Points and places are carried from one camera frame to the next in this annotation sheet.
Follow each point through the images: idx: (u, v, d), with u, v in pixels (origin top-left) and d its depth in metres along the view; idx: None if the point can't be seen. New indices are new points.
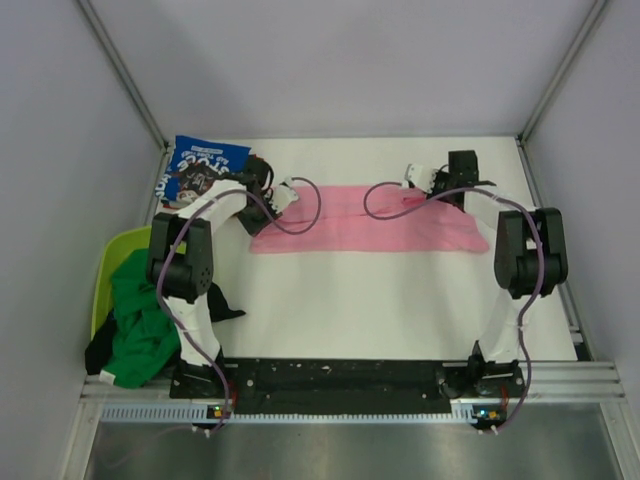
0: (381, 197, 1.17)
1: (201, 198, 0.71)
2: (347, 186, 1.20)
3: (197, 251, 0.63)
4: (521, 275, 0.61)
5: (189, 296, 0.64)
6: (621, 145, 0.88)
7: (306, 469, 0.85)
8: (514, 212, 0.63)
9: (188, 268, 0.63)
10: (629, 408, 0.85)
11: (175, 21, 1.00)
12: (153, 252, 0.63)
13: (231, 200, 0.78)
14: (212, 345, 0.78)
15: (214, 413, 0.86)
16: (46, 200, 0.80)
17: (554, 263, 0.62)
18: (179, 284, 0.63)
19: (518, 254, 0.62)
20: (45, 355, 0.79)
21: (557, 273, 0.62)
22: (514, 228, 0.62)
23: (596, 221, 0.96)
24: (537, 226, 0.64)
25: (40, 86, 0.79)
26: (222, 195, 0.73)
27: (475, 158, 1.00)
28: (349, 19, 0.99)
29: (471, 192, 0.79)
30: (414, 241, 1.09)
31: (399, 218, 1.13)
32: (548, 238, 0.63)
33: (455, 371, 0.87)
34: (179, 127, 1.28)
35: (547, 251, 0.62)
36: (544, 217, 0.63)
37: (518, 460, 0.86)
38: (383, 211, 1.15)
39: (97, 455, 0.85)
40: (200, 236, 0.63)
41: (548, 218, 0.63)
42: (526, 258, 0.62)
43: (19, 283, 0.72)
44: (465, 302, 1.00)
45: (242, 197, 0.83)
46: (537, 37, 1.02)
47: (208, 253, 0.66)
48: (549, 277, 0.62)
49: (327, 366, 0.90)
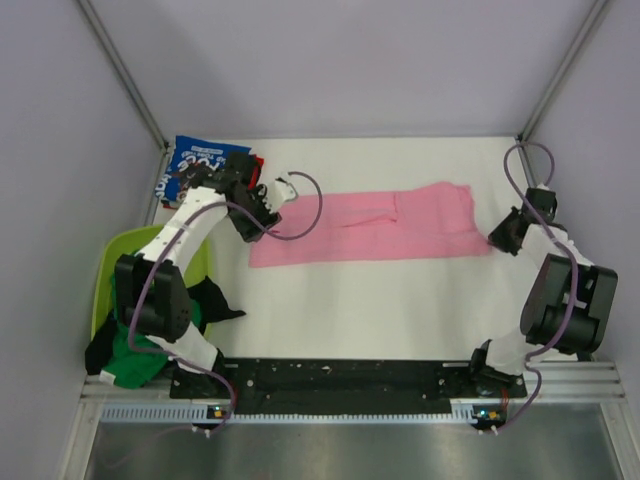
0: (383, 202, 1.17)
1: (169, 226, 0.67)
2: (355, 194, 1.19)
3: (167, 300, 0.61)
4: (545, 324, 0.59)
5: (168, 338, 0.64)
6: (621, 145, 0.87)
7: (306, 470, 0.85)
8: (562, 259, 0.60)
9: (160, 314, 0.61)
10: (630, 408, 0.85)
11: (174, 20, 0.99)
12: (124, 300, 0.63)
13: (210, 215, 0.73)
14: (207, 353, 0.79)
15: (215, 413, 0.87)
16: (45, 201, 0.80)
17: (589, 328, 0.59)
18: (155, 330, 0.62)
19: (549, 303, 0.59)
20: (44, 356, 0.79)
21: (587, 337, 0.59)
22: (554, 274, 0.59)
23: (597, 221, 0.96)
24: (589, 283, 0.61)
25: (39, 87, 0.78)
26: (191, 219, 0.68)
27: (554, 199, 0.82)
28: (349, 19, 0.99)
29: (536, 226, 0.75)
30: (424, 248, 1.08)
31: (405, 225, 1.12)
32: (593, 300, 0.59)
33: (456, 371, 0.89)
34: (180, 127, 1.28)
35: (585, 312, 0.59)
36: (596, 275, 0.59)
37: (518, 460, 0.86)
38: (387, 219, 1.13)
39: (97, 455, 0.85)
40: (164, 285, 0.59)
41: (599, 278, 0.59)
42: (555, 310, 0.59)
43: (17, 282, 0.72)
44: (469, 304, 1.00)
45: (220, 210, 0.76)
46: (539, 36, 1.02)
47: (180, 294, 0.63)
48: (577, 337, 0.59)
49: (327, 367, 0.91)
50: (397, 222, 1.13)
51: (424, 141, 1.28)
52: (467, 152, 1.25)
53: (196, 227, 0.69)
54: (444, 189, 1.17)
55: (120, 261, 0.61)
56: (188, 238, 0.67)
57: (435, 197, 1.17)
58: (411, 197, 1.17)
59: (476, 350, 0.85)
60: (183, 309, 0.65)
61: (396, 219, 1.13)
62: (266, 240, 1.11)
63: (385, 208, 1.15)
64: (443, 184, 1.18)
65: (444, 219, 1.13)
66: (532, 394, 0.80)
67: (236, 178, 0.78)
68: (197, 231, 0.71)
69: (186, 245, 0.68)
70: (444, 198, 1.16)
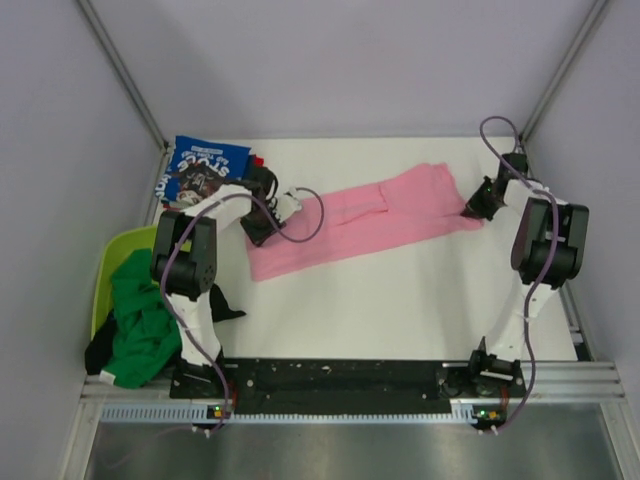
0: (369, 193, 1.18)
1: (208, 199, 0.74)
2: (344, 191, 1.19)
3: (203, 248, 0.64)
4: (531, 260, 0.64)
5: (192, 293, 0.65)
6: (621, 145, 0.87)
7: (306, 470, 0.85)
8: (543, 200, 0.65)
9: (192, 264, 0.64)
10: (629, 408, 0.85)
11: (174, 20, 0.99)
12: (160, 249, 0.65)
13: (239, 201, 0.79)
14: (214, 345, 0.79)
15: (214, 413, 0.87)
16: (45, 201, 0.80)
17: (568, 257, 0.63)
18: (183, 282, 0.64)
19: (533, 240, 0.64)
20: (45, 356, 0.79)
21: (569, 266, 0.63)
22: (536, 214, 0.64)
23: (596, 220, 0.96)
24: (565, 220, 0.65)
25: (38, 87, 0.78)
26: (228, 197, 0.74)
27: (525, 161, 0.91)
28: (348, 20, 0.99)
29: (515, 181, 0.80)
30: (421, 231, 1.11)
31: (398, 214, 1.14)
32: (570, 233, 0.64)
33: (455, 371, 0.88)
34: (179, 127, 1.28)
35: (564, 245, 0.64)
36: (571, 210, 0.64)
37: (518, 460, 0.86)
38: (378, 213, 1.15)
39: (98, 455, 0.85)
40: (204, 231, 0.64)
41: (574, 213, 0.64)
42: (539, 245, 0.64)
43: (17, 282, 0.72)
44: (466, 304, 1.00)
45: (247, 203, 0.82)
46: (539, 36, 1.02)
47: (213, 251, 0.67)
48: (560, 267, 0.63)
49: (327, 367, 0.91)
50: (387, 214, 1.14)
51: (424, 141, 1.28)
52: (467, 152, 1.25)
53: (230, 205, 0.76)
54: (424, 171, 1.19)
55: (165, 214, 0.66)
56: (223, 210, 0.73)
57: (418, 179, 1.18)
58: (394, 183, 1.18)
59: (476, 351, 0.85)
60: (211, 268, 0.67)
61: (387, 209, 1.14)
62: (267, 255, 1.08)
63: (374, 203, 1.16)
64: (422, 167, 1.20)
65: (434, 199, 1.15)
66: (527, 393, 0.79)
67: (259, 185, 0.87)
68: (229, 210, 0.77)
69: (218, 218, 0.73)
70: (426, 178, 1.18)
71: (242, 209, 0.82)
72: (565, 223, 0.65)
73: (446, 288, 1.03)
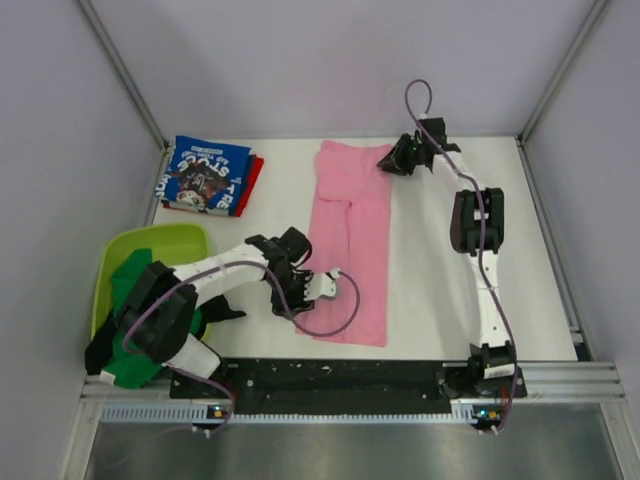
0: (325, 200, 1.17)
1: (210, 260, 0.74)
2: (314, 213, 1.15)
3: (167, 322, 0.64)
4: (467, 240, 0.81)
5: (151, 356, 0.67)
6: (620, 145, 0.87)
7: (306, 470, 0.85)
8: (466, 192, 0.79)
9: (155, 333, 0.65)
10: (630, 409, 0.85)
11: (174, 20, 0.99)
12: (132, 302, 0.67)
13: (245, 269, 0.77)
14: (209, 363, 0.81)
15: (215, 413, 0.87)
16: (45, 201, 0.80)
17: (494, 231, 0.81)
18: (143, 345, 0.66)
19: (468, 226, 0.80)
20: (45, 356, 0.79)
21: (496, 237, 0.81)
22: (463, 206, 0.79)
23: (596, 220, 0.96)
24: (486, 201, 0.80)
25: (37, 86, 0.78)
26: (230, 264, 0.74)
27: (443, 123, 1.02)
28: (349, 19, 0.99)
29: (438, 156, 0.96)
30: (385, 196, 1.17)
31: (360, 197, 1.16)
32: (493, 212, 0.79)
33: (456, 371, 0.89)
34: (180, 127, 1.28)
35: (490, 223, 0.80)
36: (490, 195, 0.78)
37: (518, 460, 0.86)
38: (347, 210, 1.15)
39: (98, 455, 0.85)
40: (176, 306, 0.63)
41: (493, 198, 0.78)
42: (473, 228, 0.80)
43: (18, 281, 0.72)
44: (463, 295, 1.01)
45: (259, 270, 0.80)
46: (539, 35, 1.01)
47: (181, 323, 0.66)
48: (490, 239, 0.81)
49: (327, 367, 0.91)
50: (354, 204, 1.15)
51: None
52: (467, 152, 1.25)
53: (230, 273, 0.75)
54: (327, 159, 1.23)
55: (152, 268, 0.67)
56: (221, 276, 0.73)
57: (342, 162, 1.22)
58: (327, 184, 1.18)
59: (472, 354, 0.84)
60: (176, 340, 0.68)
61: (352, 203, 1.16)
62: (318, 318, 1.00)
63: (340, 209, 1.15)
64: (321, 156, 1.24)
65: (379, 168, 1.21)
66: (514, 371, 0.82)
67: (282, 252, 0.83)
68: (232, 277, 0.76)
69: (213, 283, 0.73)
70: (345, 160, 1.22)
71: (252, 274, 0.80)
72: (486, 203, 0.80)
73: (447, 287, 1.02)
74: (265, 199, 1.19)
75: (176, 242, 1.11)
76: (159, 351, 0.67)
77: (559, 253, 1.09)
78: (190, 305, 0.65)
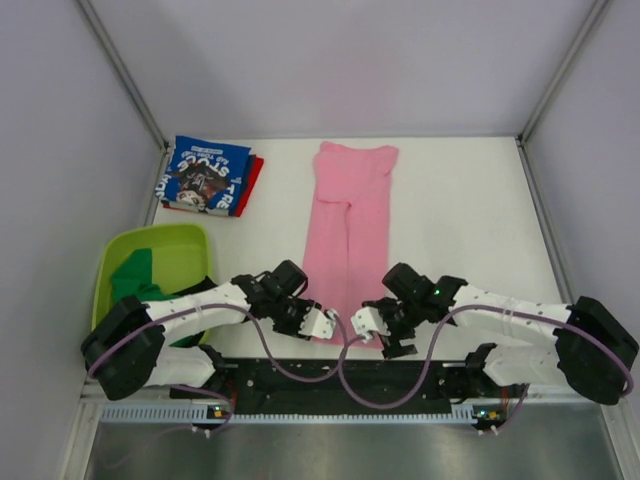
0: (323, 203, 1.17)
1: (186, 298, 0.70)
2: (313, 216, 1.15)
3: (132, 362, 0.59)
4: (612, 384, 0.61)
5: (111, 393, 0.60)
6: (620, 145, 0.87)
7: (306, 470, 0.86)
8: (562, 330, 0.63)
9: (118, 370, 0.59)
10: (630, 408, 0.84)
11: (173, 19, 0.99)
12: (99, 332, 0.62)
13: (227, 311, 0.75)
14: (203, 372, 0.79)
15: (215, 413, 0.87)
16: (44, 199, 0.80)
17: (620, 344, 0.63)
18: (105, 382, 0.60)
19: (595, 365, 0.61)
20: (45, 357, 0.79)
21: (629, 352, 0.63)
22: (573, 344, 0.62)
23: (596, 221, 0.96)
24: (577, 317, 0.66)
25: (37, 86, 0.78)
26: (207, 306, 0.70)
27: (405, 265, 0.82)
28: (349, 19, 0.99)
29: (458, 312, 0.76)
30: (384, 197, 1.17)
31: (359, 198, 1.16)
32: (603, 325, 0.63)
33: (455, 371, 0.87)
34: (179, 127, 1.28)
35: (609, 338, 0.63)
36: (584, 309, 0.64)
37: (518, 460, 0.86)
38: (347, 212, 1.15)
39: (98, 455, 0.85)
40: (139, 346, 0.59)
41: (588, 307, 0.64)
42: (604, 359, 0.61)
43: (17, 281, 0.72)
44: None
45: (240, 313, 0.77)
46: (539, 35, 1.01)
47: (148, 366, 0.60)
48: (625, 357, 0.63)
49: (327, 367, 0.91)
50: (353, 206, 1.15)
51: (423, 141, 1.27)
52: (467, 153, 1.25)
53: (207, 313, 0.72)
54: (325, 160, 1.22)
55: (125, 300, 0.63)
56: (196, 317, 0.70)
57: (339, 163, 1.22)
58: (325, 187, 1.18)
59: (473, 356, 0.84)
60: (139, 379, 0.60)
61: (352, 204, 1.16)
62: None
63: (340, 211, 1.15)
64: (318, 158, 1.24)
65: (377, 168, 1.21)
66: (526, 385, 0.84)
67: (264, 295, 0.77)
68: (210, 317, 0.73)
69: (187, 325, 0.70)
70: (343, 160, 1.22)
71: (232, 317, 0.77)
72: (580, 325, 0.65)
73: None
74: (265, 199, 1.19)
75: (174, 240, 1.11)
76: (116, 386, 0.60)
77: (559, 253, 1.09)
78: (159, 345, 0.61)
